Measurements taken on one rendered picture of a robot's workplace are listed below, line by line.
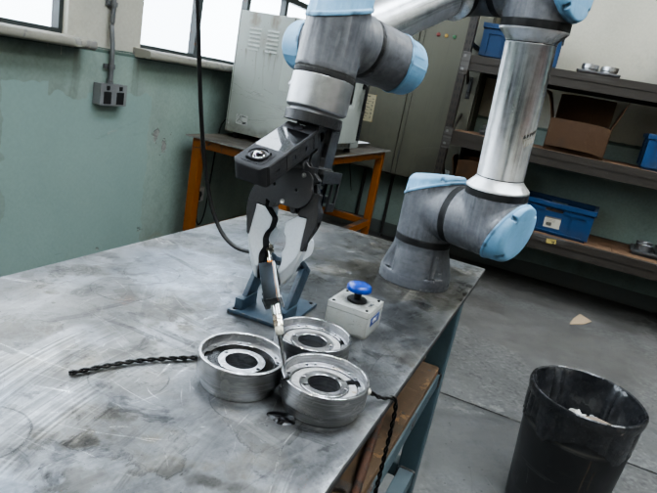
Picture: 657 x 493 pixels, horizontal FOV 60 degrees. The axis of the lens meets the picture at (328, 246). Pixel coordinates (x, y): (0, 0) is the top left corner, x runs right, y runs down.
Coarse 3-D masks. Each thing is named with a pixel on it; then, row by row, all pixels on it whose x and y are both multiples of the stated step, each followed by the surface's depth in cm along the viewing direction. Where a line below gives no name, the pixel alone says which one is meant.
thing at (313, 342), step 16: (288, 320) 80; (304, 320) 82; (320, 320) 82; (304, 336) 79; (320, 336) 79; (336, 336) 80; (288, 352) 73; (304, 352) 72; (320, 352) 72; (336, 352) 73
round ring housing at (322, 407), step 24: (288, 360) 69; (312, 360) 72; (336, 360) 72; (288, 384) 64; (312, 384) 69; (336, 384) 69; (360, 384) 69; (288, 408) 65; (312, 408) 62; (336, 408) 63; (360, 408) 65
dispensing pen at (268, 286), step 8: (272, 248) 72; (272, 256) 72; (264, 264) 69; (272, 264) 69; (264, 272) 69; (272, 272) 69; (264, 280) 68; (272, 280) 68; (264, 288) 68; (272, 288) 68; (264, 296) 68; (272, 296) 68; (264, 304) 69; (272, 304) 69; (280, 304) 69; (272, 312) 69; (280, 312) 68; (280, 320) 68; (280, 328) 68; (280, 336) 68; (280, 344) 67
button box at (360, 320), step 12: (336, 300) 89; (348, 300) 90; (360, 300) 90; (372, 300) 92; (336, 312) 89; (348, 312) 88; (360, 312) 87; (372, 312) 88; (336, 324) 89; (348, 324) 88; (360, 324) 87; (372, 324) 90; (360, 336) 88
